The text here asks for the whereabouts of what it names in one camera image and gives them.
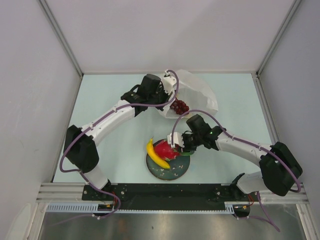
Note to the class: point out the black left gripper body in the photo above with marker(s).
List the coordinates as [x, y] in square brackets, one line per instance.
[160, 97]

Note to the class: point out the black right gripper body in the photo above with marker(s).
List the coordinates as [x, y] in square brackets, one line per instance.
[191, 141]

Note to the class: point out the fake red grapes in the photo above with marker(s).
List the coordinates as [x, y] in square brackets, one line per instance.
[179, 107]

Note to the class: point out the blue ceramic plate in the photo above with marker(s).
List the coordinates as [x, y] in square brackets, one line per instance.
[178, 167]

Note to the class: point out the white plastic bag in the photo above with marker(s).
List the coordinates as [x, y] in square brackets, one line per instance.
[195, 92]

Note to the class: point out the fake watermelon slice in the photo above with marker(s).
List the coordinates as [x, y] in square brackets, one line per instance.
[165, 152]

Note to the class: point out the fake yellow banana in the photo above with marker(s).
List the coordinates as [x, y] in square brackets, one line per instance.
[152, 154]

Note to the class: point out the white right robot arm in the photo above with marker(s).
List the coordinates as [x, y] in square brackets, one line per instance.
[279, 169]

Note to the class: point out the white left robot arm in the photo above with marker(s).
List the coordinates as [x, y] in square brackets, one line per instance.
[80, 146]

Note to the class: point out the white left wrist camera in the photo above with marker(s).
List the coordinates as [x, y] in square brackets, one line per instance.
[169, 82]

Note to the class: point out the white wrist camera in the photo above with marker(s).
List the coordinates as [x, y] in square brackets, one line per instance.
[169, 82]
[175, 139]

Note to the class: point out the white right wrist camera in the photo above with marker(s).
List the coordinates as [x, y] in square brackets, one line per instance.
[175, 139]

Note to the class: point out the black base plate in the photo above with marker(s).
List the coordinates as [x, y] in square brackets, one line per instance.
[186, 197]

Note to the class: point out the aluminium frame rail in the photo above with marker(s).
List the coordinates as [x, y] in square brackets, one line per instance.
[72, 193]

